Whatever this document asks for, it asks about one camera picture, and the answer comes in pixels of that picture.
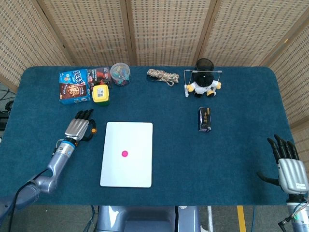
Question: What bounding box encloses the white table leg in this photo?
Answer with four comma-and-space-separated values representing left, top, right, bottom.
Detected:
207, 205, 214, 232

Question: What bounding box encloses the green bin yellow lid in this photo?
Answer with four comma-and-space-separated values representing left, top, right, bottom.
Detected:
92, 84, 111, 106

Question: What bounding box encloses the white magnetic board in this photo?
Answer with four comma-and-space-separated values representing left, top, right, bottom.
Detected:
99, 121, 154, 189

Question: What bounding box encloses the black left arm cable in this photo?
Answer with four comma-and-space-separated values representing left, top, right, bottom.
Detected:
7, 168, 49, 232

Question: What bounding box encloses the dark coffee capsule box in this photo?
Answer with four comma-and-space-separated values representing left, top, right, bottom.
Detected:
86, 66, 113, 90

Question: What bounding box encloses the black mesh pen cup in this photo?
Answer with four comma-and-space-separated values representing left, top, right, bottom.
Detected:
195, 58, 214, 73

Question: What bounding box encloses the clear jar of clips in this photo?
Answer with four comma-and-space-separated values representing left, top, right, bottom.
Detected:
110, 62, 131, 87

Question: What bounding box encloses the black white plush toy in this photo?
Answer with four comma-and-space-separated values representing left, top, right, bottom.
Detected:
187, 72, 222, 98

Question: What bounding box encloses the blue cookie box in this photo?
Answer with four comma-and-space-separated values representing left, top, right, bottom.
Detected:
58, 68, 92, 105

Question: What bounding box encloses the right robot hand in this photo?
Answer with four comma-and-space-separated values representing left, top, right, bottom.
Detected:
256, 134, 309, 195

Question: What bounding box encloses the black carton gold print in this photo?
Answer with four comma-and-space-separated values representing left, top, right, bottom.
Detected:
197, 107, 213, 132

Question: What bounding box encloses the blue felt table cloth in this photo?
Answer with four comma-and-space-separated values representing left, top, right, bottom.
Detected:
0, 65, 294, 206

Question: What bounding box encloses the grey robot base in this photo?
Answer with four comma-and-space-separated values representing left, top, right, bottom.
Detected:
96, 205, 201, 232

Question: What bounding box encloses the black equipment beside table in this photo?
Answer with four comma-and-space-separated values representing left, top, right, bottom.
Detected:
0, 88, 15, 131

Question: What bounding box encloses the woven folding screen panel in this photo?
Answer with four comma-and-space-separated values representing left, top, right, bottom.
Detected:
260, 14, 309, 170
31, 0, 137, 66
0, 0, 74, 94
125, 0, 219, 66
197, 0, 309, 67

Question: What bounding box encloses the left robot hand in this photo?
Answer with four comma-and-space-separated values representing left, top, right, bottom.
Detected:
64, 109, 97, 145

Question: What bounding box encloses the coiled braided rope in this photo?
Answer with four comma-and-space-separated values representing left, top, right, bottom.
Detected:
146, 69, 180, 87

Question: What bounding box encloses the right wrist cable with plug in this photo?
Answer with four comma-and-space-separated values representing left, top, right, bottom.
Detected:
278, 199, 309, 230

